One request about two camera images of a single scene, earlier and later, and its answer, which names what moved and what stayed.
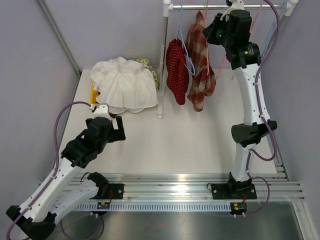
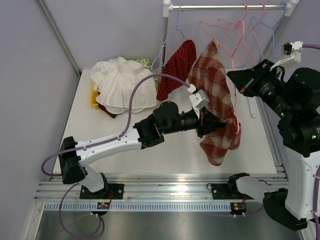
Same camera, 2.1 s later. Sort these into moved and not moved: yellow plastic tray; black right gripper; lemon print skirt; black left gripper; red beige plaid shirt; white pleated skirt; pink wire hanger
Moved: black left gripper; red beige plaid shirt; pink wire hanger; black right gripper
Not moved: white pleated skirt; yellow plastic tray; lemon print skirt
